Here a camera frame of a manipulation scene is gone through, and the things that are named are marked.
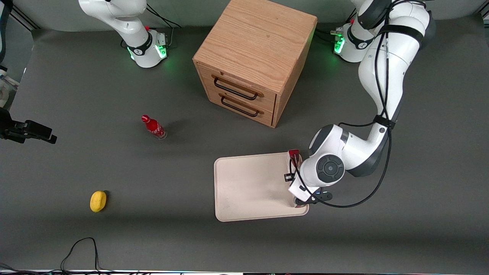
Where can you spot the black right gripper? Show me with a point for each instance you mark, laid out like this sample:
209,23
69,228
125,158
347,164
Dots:
20,128

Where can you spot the red cola bottle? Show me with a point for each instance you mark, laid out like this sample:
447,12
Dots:
154,126

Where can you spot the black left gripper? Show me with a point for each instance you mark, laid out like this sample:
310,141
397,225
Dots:
291,168

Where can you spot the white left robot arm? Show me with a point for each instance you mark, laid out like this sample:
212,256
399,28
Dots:
386,65

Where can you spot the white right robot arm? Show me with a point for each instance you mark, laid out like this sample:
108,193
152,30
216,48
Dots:
130,26

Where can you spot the yellow lemon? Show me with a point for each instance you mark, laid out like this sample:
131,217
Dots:
98,201

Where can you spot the white rectangular tray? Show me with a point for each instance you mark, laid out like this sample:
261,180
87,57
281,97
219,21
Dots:
252,187

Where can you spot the dark grey wrist camera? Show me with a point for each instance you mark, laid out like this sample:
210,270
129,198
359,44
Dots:
320,197

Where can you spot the wooden drawer cabinet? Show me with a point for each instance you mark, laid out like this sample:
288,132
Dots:
256,42

